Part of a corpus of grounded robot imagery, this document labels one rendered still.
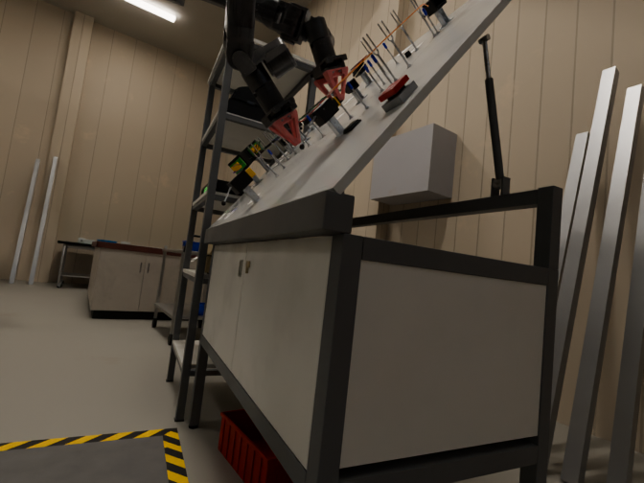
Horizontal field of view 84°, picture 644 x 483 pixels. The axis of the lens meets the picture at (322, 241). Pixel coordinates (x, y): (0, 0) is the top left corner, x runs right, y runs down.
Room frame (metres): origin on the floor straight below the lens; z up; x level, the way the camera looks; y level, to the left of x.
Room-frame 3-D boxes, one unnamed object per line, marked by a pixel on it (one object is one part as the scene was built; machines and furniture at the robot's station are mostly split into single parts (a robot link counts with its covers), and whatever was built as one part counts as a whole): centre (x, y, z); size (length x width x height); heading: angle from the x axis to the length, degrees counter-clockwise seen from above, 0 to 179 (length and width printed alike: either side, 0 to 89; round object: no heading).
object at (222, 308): (1.37, 0.34, 0.60); 0.55 x 0.02 x 0.39; 27
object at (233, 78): (2.04, 0.47, 0.92); 0.60 x 0.50 x 1.85; 27
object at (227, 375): (1.25, -0.04, 0.40); 1.18 x 0.60 x 0.80; 27
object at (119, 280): (4.95, 1.81, 0.39); 2.19 x 1.70 x 0.79; 124
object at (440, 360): (1.25, -0.05, 0.60); 1.17 x 0.58 x 0.40; 27
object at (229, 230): (1.11, 0.24, 0.83); 1.18 x 0.05 x 0.06; 27
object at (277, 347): (0.87, 0.10, 0.60); 0.55 x 0.03 x 0.39; 27
